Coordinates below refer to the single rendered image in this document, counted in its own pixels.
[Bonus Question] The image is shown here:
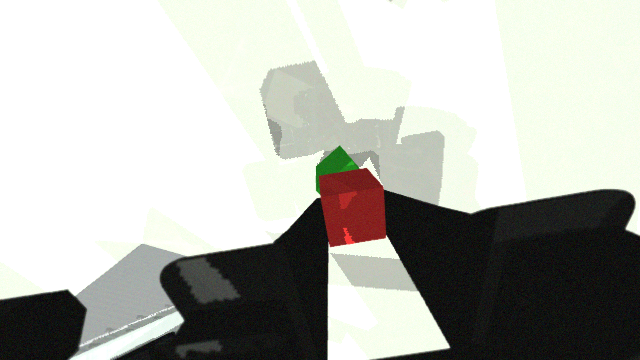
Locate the green block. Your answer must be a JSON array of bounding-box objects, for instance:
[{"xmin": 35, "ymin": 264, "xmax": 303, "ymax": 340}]
[
  {"xmin": 315, "ymin": 151, "xmax": 360, "ymax": 195},
  {"xmin": 316, "ymin": 146, "xmax": 344, "ymax": 175}
]

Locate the red block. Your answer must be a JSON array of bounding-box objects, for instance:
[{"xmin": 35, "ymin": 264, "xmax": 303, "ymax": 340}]
[{"xmin": 319, "ymin": 168, "xmax": 386, "ymax": 247}]

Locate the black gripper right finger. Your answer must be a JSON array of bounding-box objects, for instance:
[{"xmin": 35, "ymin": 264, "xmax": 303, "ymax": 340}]
[{"xmin": 384, "ymin": 189, "xmax": 636, "ymax": 348}]

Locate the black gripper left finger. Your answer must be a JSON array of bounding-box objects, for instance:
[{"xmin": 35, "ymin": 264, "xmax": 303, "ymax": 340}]
[{"xmin": 160, "ymin": 198, "xmax": 329, "ymax": 360}]

